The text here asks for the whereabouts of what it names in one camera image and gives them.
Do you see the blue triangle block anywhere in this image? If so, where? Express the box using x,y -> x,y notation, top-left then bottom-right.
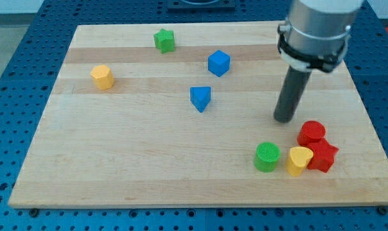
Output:
190,87 -> 211,113

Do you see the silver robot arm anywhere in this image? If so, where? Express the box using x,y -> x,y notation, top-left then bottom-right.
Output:
278,0 -> 364,73

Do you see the wooden board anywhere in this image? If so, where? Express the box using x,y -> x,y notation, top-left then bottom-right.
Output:
8,21 -> 388,209

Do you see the blue cube block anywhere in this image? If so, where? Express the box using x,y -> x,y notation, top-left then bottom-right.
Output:
207,50 -> 231,77

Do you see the green star block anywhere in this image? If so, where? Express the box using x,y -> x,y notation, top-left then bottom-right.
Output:
154,28 -> 175,53

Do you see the green cylinder block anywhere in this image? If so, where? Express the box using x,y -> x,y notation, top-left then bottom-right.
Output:
254,142 -> 281,173

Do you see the yellow hexagon block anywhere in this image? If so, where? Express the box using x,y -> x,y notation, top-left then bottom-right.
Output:
90,65 -> 114,90

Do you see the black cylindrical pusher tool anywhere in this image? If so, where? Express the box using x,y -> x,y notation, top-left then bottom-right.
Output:
273,66 -> 311,123

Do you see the yellow heart block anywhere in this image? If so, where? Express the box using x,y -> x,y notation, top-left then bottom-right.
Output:
286,146 -> 313,176

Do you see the red cylinder block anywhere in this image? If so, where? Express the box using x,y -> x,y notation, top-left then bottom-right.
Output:
297,121 -> 326,146

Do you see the red star block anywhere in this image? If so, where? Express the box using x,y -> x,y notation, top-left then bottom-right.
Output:
307,138 -> 339,173

